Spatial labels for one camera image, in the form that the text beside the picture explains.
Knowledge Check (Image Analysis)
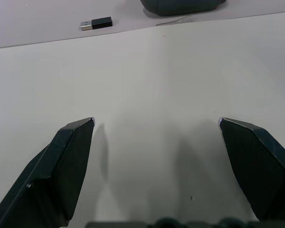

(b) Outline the dark grey round object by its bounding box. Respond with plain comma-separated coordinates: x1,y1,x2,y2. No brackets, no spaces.
140,0,227,17

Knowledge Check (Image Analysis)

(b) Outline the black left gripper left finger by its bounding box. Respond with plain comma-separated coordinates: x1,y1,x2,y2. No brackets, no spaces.
0,117,96,228

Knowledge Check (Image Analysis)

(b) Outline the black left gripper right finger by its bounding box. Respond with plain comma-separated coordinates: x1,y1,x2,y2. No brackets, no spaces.
218,116,285,221

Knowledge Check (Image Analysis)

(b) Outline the black USB adapter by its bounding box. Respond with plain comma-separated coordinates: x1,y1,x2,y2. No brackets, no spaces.
80,16,114,32

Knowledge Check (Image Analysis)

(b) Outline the clear plastic sheet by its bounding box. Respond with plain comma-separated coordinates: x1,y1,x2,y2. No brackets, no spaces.
155,15,193,26

